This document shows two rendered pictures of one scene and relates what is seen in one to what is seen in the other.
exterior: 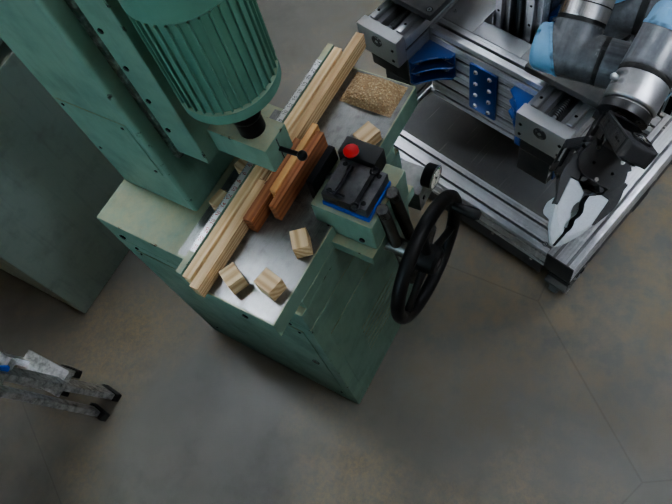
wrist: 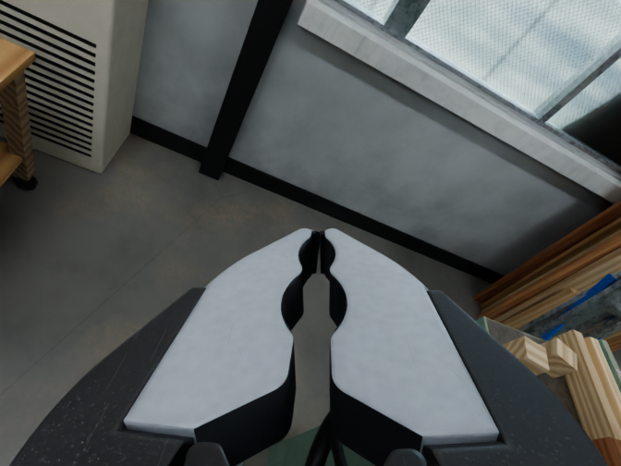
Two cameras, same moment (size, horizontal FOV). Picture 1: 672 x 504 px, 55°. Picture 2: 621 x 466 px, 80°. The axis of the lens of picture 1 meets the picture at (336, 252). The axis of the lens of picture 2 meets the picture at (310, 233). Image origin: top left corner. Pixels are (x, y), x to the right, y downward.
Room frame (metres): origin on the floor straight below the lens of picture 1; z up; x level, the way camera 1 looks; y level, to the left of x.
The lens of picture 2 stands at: (0.35, -0.38, 1.27)
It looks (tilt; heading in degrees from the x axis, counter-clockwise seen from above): 45 degrees down; 108
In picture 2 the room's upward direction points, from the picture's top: 39 degrees clockwise
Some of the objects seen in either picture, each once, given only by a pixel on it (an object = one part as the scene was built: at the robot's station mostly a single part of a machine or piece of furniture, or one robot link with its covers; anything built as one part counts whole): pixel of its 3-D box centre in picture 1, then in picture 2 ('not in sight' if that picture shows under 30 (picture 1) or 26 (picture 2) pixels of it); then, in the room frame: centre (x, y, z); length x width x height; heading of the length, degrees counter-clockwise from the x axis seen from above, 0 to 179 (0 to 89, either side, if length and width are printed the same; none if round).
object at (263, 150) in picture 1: (251, 138); not in sight; (0.81, 0.07, 1.03); 0.14 x 0.07 x 0.09; 41
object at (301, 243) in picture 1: (301, 243); not in sight; (0.61, 0.05, 0.92); 0.04 x 0.03 x 0.04; 171
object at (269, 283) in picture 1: (270, 284); (524, 357); (0.56, 0.14, 0.92); 0.04 x 0.04 x 0.04; 30
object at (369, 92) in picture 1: (372, 90); not in sight; (0.90, -0.20, 0.91); 0.12 x 0.09 x 0.03; 41
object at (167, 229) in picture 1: (249, 193); not in sight; (0.88, 0.14, 0.76); 0.57 x 0.45 x 0.09; 41
